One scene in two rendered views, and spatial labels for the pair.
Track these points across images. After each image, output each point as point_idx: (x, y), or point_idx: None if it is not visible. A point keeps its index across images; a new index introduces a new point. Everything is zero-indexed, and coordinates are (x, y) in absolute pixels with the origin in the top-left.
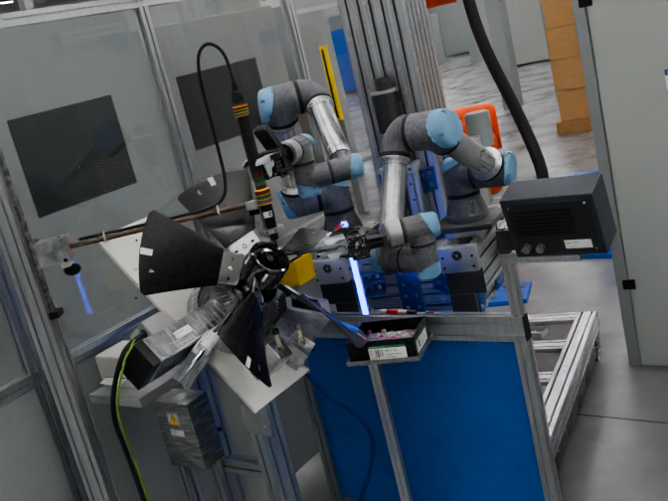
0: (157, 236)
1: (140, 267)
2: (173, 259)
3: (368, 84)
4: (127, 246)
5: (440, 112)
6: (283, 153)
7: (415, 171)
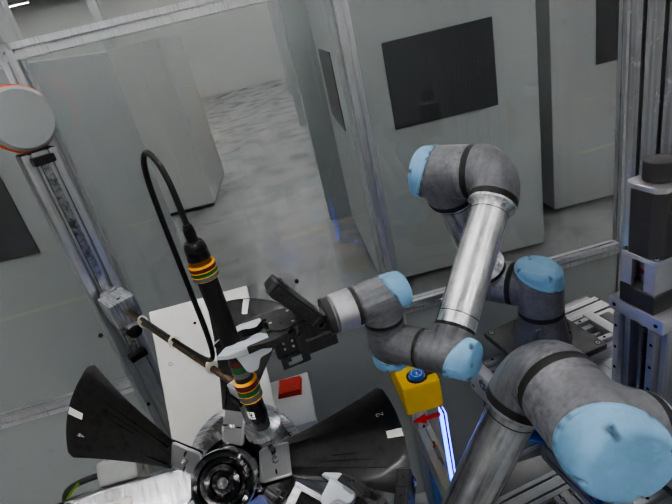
0: (90, 399)
1: (67, 428)
2: (107, 432)
3: (645, 153)
4: (179, 329)
5: (601, 432)
6: (312, 323)
7: (665, 333)
